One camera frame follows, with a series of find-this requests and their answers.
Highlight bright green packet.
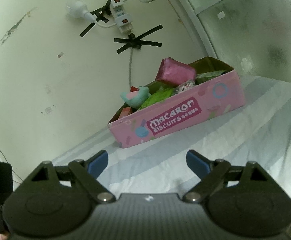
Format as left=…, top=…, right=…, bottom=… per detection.
left=139, top=86, right=176, bottom=110

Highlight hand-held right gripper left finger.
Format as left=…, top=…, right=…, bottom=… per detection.
left=30, top=149, right=116, bottom=203

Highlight pink biscuit box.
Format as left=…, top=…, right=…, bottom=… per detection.
left=107, top=56, right=246, bottom=150

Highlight white plug adapter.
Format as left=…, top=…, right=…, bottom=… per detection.
left=65, top=1, right=99, bottom=25

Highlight orange small box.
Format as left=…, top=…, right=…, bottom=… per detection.
left=117, top=107, right=134, bottom=120

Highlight grey power cable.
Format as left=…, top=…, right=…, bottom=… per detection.
left=127, top=47, right=135, bottom=88

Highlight white patterned small packet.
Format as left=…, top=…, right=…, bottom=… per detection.
left=176, top=78, right=197, bottom=95

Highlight green carton with blue end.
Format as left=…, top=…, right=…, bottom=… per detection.
left=195, top=69, right=227, bottom=81

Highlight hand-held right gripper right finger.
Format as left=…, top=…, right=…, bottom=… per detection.
left=183, top=149, right=271, bottom=203

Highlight white power strip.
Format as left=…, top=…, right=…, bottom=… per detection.
left=109, top=0, right=134, bottom=35

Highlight thin dark wire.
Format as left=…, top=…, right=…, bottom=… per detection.
left=0, top=139, right=22, bottom=183

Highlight pink foil packet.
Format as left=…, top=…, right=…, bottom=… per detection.
left=155, top=57, right=196, bottom=86

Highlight black tape strip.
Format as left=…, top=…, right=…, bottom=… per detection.
left=116, top=24, right=164, bottom=55
left=79, top=22, right=96, bottom=38
left=113, top=37, right=162, bottom=48

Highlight teal and pink plush toy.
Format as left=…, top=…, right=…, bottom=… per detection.
left=120, top=86, right=151, bottom=108

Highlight white bed sheet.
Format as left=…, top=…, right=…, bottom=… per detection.
left=52, top=76, right=291, bottom=230

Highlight crossed black tape strips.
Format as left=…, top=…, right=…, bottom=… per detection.
left=90, top=0, right=114, bottom=23

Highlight white window frame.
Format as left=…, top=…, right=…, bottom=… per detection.
left=158, top=0, right=291, bottom=88

